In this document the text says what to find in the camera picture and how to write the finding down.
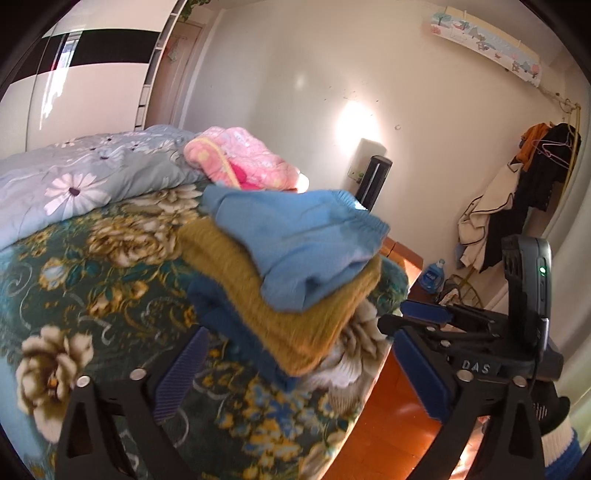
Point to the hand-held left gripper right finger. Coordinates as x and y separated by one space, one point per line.
422 378

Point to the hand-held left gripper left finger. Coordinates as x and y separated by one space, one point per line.
180 376

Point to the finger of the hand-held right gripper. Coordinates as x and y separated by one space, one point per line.
401 324
427 311

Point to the light blue knit sweater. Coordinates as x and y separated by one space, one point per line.
286 240

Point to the person's right forearm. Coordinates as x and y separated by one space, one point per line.
561 443

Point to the blue plastic bottle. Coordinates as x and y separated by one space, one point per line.
434 279

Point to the wooden cabinet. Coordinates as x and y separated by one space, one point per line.
406 258

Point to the dark blue knit sweater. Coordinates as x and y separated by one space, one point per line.
221 314

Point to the white jacket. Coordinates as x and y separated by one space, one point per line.
485 212

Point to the black garment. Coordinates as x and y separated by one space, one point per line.
535 194

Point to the teal floral blanket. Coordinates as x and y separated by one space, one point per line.
115 286

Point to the mustard knit sweater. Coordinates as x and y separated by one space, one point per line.
286 323

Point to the black tower appliance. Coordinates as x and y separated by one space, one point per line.
375 180

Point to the orange garment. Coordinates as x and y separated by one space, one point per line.
531 143

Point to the gold coat rack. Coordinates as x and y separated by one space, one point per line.
575 138

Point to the light blue floral quilt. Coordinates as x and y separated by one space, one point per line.
92 170

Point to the pink padded garment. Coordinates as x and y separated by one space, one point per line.
249 152

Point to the white door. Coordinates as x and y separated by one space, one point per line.
184 83

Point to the white and black wardrobe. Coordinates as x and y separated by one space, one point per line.
92 92

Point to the hanging green plant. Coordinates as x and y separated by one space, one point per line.
194 5

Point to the cartoon wall poster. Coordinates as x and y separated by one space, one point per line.
485 39

